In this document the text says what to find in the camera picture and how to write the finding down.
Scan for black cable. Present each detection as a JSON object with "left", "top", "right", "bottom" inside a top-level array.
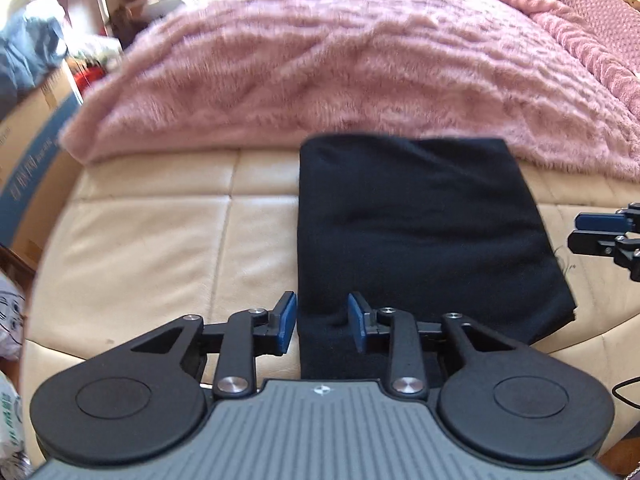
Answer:
[{"left": 612, "top": 379, "right": 640, "bottom": 409}]

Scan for black pants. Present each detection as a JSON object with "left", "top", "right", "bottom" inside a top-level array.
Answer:
[{"left": 298, "top": 133, "right": 579, "bottom": 382}]

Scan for cardboard box with blue stripe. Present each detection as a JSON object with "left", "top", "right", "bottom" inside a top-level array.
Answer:
[{"left": 0, "top": 57, "right": 84, "bottom": 252}]

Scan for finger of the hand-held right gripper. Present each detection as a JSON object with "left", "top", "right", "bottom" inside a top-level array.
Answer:
[
  {"left": 574, "top": 203, "right": 640, "bottom": 234},
  {"left": 567, "top": 230, "right": 640, "bottom": 282}
]

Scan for pink textured pillow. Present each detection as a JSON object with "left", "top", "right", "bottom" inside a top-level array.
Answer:
[{"left": 537, "top": 0, "right": 640, "bottom": 80}]

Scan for pink fluffy blanket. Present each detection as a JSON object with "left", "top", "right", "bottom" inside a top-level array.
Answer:
[{"left": 60, "top": 0, "right": 640, "bottom": 184}]

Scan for white plastic bag green print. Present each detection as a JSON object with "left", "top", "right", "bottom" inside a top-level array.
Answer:
[{"left": 0, "top": 374, "right": 32, "bottom": 477}]

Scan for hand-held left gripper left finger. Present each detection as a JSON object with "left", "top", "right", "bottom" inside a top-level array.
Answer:
[{"left": 131, "top": 291, "right": 298, "bottom": 397}]

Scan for white printed plastic bag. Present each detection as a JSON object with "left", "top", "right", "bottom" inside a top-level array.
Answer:
[{"left": 0, "top": 269, "right": 27, "bottom": 361}]

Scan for dark blue clothing pile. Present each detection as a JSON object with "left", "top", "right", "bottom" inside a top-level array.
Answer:
[{"left": 0, "top": 0, "right": 69, "bottom": 117}]

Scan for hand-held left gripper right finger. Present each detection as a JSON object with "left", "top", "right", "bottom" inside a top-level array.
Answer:
[{"left": 347, "top": 291, "right": 502, "bottom": 397}]

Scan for cream leather bed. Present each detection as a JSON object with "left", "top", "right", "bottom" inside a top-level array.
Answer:
[{"left": 20, "top": 147, "right": 640, "bottom": 480}]

